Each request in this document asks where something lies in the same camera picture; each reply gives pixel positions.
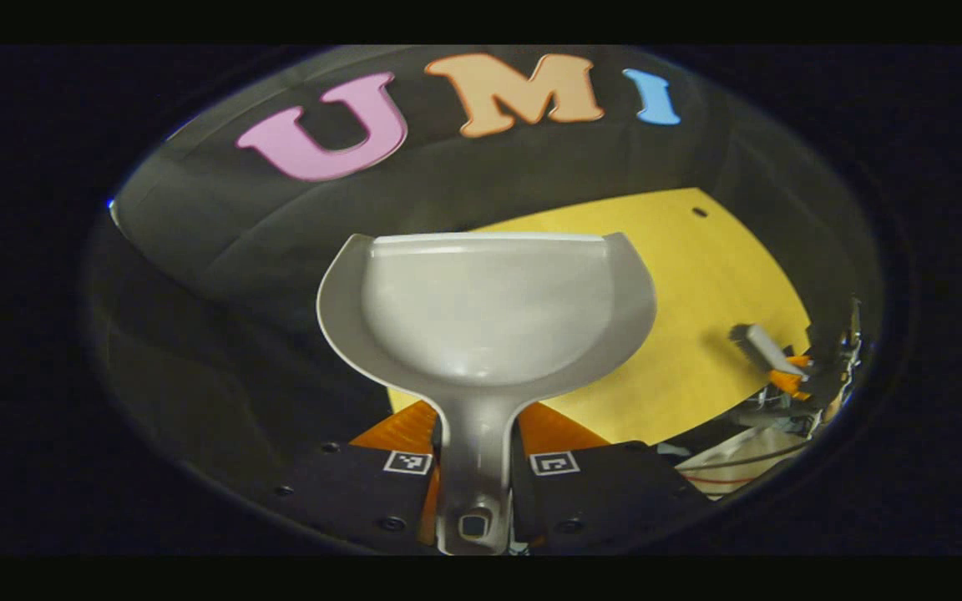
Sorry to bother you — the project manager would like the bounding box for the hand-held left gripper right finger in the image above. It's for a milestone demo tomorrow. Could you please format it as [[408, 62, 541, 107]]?
[[509, 401, 717, 553]]

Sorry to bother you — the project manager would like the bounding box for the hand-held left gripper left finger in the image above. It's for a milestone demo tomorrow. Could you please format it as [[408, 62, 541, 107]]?
[[268, 399, 442, 556]]

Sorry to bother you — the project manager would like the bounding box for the small grey broom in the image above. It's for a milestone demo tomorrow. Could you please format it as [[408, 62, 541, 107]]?
[[728, 323, 809, 381]]

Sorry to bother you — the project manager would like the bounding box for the grey dustpan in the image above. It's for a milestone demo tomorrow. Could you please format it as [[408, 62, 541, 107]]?
[[316, 231, 659, 557]]

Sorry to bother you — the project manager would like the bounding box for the wooden desktop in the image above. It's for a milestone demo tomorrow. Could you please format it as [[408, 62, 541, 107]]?
[[387, 187, 813, 447]]

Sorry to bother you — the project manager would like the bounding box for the black backdrop cloth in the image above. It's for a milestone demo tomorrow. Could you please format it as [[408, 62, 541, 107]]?
[[89, 46, 887, 518]]

